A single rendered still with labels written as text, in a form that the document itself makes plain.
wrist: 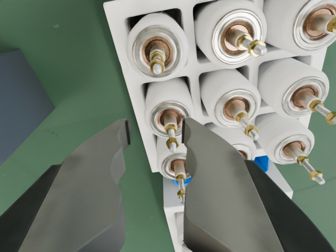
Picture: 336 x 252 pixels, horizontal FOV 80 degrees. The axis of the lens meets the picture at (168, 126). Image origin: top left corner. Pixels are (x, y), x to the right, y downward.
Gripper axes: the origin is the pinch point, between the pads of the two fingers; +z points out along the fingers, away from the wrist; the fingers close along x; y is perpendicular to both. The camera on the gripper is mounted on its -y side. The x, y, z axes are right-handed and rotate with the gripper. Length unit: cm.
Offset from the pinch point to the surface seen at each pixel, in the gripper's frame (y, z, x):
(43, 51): 5, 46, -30
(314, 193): 66, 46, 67
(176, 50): 0.3, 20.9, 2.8
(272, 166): 42, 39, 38
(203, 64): 4.4, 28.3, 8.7
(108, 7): -5.0, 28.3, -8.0
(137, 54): 0.8, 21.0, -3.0
